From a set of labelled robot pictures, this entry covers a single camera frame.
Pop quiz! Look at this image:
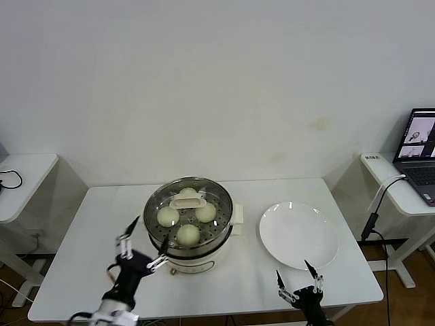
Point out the black laptop power cable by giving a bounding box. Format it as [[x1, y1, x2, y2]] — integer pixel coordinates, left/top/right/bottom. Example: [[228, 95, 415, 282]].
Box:
[[361, 176, 407, 326]]

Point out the glass lid cream handle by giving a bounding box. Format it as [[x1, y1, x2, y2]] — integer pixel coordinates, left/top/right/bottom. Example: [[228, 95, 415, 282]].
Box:
[[142, 175, 235, 249]]

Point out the black mouse cable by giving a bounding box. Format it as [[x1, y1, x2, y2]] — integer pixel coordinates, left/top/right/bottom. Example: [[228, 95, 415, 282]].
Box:
[[0, 168, 24, 189]]

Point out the stainless steel steamer basket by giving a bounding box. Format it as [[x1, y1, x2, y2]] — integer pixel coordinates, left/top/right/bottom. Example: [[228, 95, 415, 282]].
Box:
[[142, 175, 235, 256]]

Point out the open grey laptop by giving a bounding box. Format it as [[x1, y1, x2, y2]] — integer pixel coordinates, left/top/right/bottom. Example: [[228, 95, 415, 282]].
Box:
[[393, 107, 435, 207]]

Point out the white side table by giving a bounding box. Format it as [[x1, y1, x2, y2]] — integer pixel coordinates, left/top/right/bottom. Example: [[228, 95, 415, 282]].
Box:
[[358, 151, 435, 289], [0, 152, 59, 308]]

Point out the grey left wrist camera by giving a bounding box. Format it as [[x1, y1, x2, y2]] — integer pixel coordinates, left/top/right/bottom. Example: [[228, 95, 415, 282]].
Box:
[[90, 310, 140, 326]]

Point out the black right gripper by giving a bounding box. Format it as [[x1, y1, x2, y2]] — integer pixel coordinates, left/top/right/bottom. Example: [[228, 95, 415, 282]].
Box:
[[275, 259, 336, 326]]

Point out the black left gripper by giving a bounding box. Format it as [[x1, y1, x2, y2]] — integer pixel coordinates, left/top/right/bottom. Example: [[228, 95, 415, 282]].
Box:
[[107, 215, 171, 303]]

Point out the white round plate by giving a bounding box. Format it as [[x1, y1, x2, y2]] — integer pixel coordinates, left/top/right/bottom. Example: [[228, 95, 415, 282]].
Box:
[[259, 201, 341, 272]]

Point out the white laptop cable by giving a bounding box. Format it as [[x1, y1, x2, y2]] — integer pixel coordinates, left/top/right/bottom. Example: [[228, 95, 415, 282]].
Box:
[[368, 174, 407, 212]]

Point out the cream electric cooker pot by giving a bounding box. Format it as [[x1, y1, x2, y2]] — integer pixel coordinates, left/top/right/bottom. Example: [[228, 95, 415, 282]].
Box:
[[135, 202, 245, 276]]

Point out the white steamed baozi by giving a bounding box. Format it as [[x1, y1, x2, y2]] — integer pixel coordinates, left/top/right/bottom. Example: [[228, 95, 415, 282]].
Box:
[[179, 185, 201, 200], [157, 206, 181, 228], [195, 202, 218, 223], [176, 223, 201, 247]]

